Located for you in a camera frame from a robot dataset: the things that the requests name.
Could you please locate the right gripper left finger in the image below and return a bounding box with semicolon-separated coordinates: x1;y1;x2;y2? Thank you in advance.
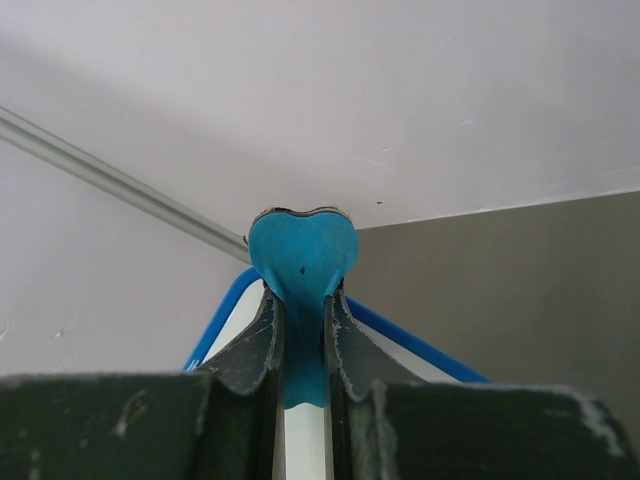
1;291;285;479

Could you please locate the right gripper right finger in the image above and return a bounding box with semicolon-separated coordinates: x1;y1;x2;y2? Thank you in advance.
324;291;639;479

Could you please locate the blue framed whiteboard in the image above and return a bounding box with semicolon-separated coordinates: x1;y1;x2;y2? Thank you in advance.
184;268;486;479

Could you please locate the blue heart-shaped eraser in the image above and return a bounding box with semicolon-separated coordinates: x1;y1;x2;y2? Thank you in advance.
245;206;359;406

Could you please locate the left aluminium corner post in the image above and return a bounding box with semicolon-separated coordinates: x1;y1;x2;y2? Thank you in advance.
1;108;249;263

